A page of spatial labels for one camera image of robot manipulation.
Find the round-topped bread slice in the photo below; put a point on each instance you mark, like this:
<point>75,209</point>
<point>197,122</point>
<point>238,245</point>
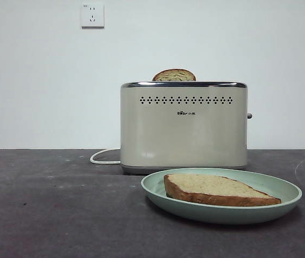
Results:
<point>173,75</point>

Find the square toast bread slice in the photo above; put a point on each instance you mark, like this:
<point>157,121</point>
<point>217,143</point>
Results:
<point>216,190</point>

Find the white wall socket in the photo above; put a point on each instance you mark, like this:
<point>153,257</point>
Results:
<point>93,16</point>

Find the pale green round plate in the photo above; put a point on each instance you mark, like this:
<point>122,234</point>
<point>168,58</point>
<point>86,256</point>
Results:
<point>222,215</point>

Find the beige metal toaster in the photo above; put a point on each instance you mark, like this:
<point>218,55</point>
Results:
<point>181,134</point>

